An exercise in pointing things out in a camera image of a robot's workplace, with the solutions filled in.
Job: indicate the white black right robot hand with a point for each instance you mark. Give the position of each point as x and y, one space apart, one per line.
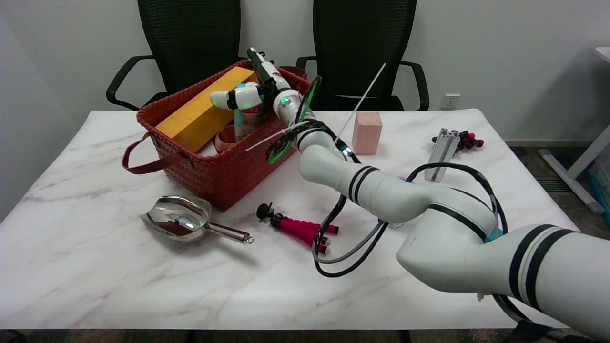
267 78

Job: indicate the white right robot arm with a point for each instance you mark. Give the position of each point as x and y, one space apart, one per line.
429 209

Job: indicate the red woven basket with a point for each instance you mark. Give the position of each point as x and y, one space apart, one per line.
224 176

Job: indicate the copper coloured cup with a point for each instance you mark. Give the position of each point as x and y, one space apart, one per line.
224 138

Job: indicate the yellow rectangular block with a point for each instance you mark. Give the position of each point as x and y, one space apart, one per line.
200 116

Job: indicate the black mesh office chair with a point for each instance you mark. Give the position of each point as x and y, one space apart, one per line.
190 43
362 47

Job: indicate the pink wooden block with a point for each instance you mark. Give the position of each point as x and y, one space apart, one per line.
367 129

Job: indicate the pink black mini tripod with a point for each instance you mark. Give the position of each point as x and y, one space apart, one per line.
295 227

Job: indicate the shiny metal scoop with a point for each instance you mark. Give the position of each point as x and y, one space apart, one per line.
178 216

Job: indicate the round container pink lid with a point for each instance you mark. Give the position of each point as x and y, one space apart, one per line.
401 178

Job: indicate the silver aluminium extrusion profile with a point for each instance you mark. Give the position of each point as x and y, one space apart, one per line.
441 152

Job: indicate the purple grape bunch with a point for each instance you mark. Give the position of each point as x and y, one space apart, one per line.
469 140

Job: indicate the teal cube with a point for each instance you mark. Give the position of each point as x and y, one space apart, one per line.
495 234

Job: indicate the blue bin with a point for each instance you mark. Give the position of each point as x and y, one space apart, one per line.
601 183

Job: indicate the white wall socket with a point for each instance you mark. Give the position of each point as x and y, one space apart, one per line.
450 101

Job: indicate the white desk frame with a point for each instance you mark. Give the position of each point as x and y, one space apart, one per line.
579 166

